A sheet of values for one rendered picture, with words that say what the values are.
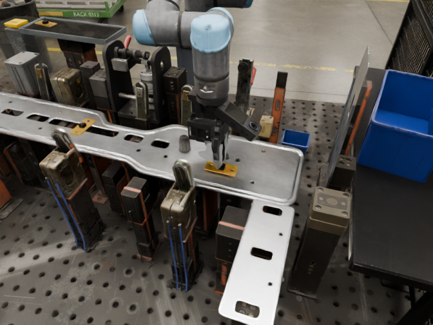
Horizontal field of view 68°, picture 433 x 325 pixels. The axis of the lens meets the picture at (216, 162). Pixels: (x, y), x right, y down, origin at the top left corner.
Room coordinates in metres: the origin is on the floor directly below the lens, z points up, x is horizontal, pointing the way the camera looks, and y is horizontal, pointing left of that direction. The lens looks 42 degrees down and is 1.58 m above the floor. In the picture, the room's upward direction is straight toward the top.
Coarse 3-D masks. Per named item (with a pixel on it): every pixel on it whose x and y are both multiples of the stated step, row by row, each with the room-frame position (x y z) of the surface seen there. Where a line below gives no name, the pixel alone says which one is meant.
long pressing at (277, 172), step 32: (0, 96) 1.00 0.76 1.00; (0, 128) 0.81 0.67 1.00; (32, 128) 0.81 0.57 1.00; (64, 128) 0.81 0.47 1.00; (128, 128) 0.80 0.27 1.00; (160, 128) 0.80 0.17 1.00; (128, 160) 0.66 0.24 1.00; (160, 160) 0.66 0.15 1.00; (192, 160) 0.66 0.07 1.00; (224, 160) 0.66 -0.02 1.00; (256, 160) 0.66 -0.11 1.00; (288, 160) 0.66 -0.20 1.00; (224, 192) 0.55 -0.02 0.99; (256, 192) 0.54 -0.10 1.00; (288, 192) 0.54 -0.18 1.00
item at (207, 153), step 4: (208, 144) 0.61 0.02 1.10; (220, 144) 0.60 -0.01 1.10; (208, 148) 0.61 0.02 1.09; (220, 148) 0.60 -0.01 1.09; (200, 152) 0.61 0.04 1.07; (204, 152) 0.61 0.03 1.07; (208, 152) 0.61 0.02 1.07; (212, 152) 0.60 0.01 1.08; (220, 152) 0.60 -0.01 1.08; (200, 156) 0.61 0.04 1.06; (204, 156) 0.61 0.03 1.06; (208, 156) 0.61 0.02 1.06; (212, 156) 0.60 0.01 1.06; (220, 156) 0.60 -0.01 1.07; (208, 160) 0.61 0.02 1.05; (212, 160) 0.60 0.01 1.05; (220, 160) 0.60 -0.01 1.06; (216, 164) 0.60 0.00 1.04; (220, 164) 0.60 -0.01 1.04
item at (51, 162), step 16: (48, 160) 0.61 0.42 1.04; (64, 160) 0.62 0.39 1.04; (48, 176) 0.59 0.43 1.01; (64, 176) 0.60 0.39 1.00; (80, 176) 0.64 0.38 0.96; (64, 192) 0.58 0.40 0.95; (80, 192) 0.63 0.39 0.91; (64, 208) 0.60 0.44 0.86; (80, 208) 0.61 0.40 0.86; (96, 208) 0.65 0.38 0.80; (80, 224) 0.59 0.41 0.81; (96, 224) 0.63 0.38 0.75; (80, 240) 0.60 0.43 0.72; (96, 240) 0.60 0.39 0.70
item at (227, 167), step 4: (208, 164) 0.63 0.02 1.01; (212, 164) 0.63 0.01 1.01; (224, 164) 0.62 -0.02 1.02; (228, 164) 0.63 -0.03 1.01; (208, 168) 0.62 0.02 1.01; (212, 168) 0.62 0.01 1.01; (216, 168) 0.62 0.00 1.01; (220, 168) 0.61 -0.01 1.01; (224, 168) 0.62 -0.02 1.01; (228, 168) 0.62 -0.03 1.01; (232, 168) 0.62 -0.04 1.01; (236, 168) 0.62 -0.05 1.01; (216, 172) 0.61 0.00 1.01; (220, 172) 0.60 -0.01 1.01; (224, 172) 0.60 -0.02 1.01; (228, 172) 0.60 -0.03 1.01; (232, 172) 0.60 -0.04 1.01; (232, 176) 0.59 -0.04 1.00
